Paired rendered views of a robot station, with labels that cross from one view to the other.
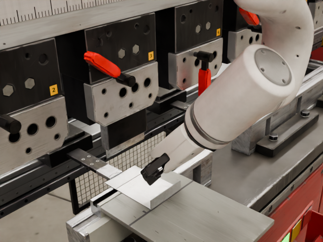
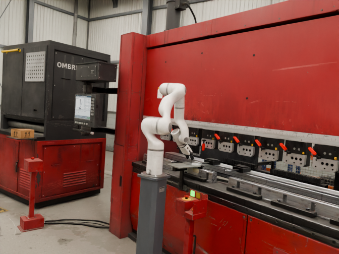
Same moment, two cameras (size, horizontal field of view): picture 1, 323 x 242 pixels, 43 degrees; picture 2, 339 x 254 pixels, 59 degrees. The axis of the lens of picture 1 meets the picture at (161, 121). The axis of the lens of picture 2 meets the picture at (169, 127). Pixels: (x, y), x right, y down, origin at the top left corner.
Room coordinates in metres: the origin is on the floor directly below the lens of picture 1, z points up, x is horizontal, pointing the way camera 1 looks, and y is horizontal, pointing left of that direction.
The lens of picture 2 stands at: (0.78, -2.74, 1.50)
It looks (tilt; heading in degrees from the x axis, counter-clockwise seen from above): 3 degrees down; 97
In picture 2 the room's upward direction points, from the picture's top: 4 degrees clockwise
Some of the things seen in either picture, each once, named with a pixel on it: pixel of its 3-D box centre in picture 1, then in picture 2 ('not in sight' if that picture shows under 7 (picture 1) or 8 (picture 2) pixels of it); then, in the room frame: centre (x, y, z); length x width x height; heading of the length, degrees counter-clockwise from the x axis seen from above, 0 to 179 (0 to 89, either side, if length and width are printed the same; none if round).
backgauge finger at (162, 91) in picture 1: (179, 102); (236, 169); (1.06, -0.05, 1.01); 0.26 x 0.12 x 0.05; 47
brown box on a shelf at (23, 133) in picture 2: not in sight; (21, 133); (-1.61, 0.90, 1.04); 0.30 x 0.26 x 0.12; 151
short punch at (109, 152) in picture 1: (124, 127); (195, 150); (0.70, 0.07, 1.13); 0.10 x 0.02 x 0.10; 137
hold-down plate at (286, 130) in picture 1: (289, 131); (243, 192); (1.10, -0.39, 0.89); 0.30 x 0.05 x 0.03; 137
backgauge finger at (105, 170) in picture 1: (77, 151); (207, 161); (0.81, 0.19, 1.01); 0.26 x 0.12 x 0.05; 47
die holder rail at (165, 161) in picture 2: not in sight; (159, 161); (0.29, 0.45, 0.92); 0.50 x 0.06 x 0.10; 137
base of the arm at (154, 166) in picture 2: not in sight; (154, 162); (0.42, -0.56, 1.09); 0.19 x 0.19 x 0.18
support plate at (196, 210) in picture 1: (184, 215); (183, 165); (0.59, -0.04, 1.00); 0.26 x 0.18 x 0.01; 47
